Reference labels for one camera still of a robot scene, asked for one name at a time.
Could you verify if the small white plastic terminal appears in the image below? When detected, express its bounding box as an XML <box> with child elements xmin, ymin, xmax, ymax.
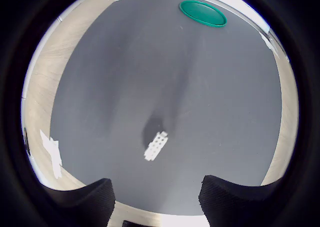
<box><xmin>144</xmin><ymin>131</ymin><xmax>169</xmax><ymax>162</ymax></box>

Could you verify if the round green lid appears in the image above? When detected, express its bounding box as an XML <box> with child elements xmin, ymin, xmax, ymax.
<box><xmin>179</xmin><ymin>0</ymin><xmax>228</xmax><ymax>28</ymax></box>

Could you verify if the dark grey mat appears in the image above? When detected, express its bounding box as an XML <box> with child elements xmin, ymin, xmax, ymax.
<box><xmin>49</xmin><ymin>0</ymin><xmax>283</xmax><ymax>217</ymax></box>

